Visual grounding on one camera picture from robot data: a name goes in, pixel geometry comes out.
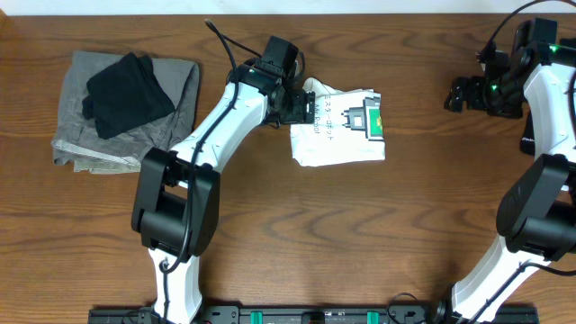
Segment white t-shirt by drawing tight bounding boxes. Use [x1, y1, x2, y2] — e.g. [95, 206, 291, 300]
[290, 77, 385, 167]

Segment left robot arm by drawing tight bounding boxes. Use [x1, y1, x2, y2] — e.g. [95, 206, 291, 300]
[131, 59, 315, 323]

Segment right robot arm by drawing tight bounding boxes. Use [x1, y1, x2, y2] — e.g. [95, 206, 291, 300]
[430, 18, 575, 323]

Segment black garment at right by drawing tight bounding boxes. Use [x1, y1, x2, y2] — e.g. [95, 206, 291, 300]
[519, 39, 575, 157]

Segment folded black cloth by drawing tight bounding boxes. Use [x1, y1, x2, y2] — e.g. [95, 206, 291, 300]
[82, 52, 176, 140]

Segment folded grey trousers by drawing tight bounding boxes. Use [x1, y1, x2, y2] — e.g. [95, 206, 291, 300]
[51, 50, 200, 175]

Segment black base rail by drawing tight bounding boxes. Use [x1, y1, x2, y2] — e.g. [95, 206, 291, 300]
[87, 301, 541, 324]

